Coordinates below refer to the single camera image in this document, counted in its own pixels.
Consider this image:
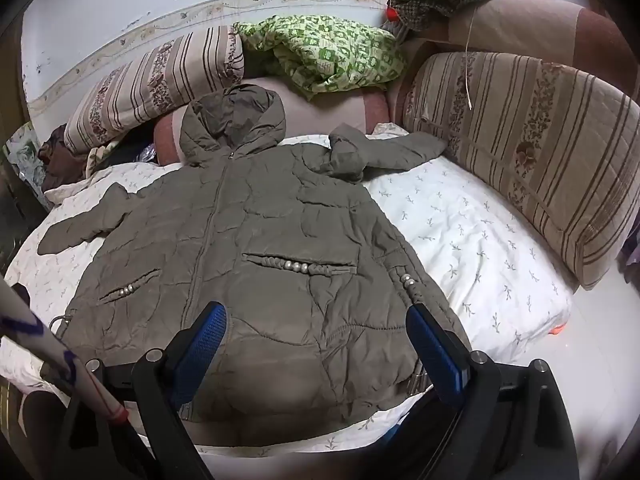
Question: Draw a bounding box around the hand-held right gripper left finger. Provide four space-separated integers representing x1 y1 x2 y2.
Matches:
50 301 229 480

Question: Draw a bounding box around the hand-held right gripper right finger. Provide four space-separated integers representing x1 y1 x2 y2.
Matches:
406 302 581 480

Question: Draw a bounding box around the white cord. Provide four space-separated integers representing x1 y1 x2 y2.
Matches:
461 7 475 111

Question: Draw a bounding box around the olive hooded puffer jacket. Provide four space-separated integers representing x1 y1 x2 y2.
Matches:
37 85 471 448

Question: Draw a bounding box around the leaf patterned cloth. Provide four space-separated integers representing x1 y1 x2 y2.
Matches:
4 127 48 198

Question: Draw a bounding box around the green patterned quilt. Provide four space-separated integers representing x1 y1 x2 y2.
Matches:
234 14 408 102

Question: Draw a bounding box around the pink and brown bolster pillow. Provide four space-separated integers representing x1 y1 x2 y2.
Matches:
154 77 391 167

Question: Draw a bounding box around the cream floral cloth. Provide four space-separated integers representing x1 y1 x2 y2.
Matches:
84 139 122 177

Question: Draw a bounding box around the dark brown cloth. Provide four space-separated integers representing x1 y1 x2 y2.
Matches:
39 124 92 182

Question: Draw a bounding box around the white pole with blue marks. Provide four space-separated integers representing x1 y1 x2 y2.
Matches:
0 275 131 427

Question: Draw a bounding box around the large striped floral cushion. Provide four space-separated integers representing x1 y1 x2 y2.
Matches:
400 51 640 291

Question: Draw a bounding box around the bed with white printed sheet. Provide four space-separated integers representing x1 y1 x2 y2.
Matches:
0 127 576 461

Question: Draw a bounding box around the long striped floral cushion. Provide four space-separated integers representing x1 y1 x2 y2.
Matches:
64 25 246 157

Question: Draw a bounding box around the large pink and brown cushion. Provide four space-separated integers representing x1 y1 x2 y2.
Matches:
382 0 628 111

